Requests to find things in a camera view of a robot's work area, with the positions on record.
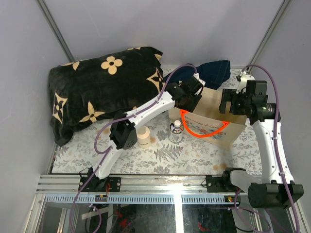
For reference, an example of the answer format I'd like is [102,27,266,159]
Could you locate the beige canvas bag orange handles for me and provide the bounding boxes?
[184,87,247,150]

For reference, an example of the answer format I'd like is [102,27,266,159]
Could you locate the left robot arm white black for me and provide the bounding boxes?
[87,73,205,192]

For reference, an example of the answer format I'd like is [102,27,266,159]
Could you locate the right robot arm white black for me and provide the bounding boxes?
[219,80,304,209]

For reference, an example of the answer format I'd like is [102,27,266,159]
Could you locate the dark blue denim garment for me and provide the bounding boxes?
[169,60,231,90]

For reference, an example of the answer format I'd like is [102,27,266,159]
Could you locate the clear round bottle white cap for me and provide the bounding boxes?
[169,120,183,143]

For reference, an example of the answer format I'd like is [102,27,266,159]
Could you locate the beige round bottle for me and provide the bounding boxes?
[137,126,151,149]

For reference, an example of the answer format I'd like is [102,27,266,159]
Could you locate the floral patterned tablecloth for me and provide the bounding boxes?
[51,112,261,175]

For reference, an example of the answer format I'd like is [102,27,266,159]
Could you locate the black floral pattern pillow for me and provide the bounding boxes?
[48,47,165,147]

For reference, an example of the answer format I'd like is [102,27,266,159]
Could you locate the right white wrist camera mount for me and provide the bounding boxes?
[236,70,255,94]

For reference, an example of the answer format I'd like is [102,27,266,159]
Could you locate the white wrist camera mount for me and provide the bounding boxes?
[193,72,206,87]
[236,70,255,94]

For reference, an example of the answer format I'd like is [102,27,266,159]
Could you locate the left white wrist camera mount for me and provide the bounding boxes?
[193,72,206,87]

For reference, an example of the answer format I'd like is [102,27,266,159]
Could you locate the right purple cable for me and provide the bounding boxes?
[234,64,300,233]

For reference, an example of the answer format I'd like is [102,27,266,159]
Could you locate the purple cable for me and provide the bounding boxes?
[234,64,300,233]
[69,63,199,233]

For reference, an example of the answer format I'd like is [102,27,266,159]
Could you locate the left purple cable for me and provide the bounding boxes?
[69,63,199,233]

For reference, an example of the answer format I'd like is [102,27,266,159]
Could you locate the aluminium mounting rail frame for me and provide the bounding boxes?
[24,173,238,233]

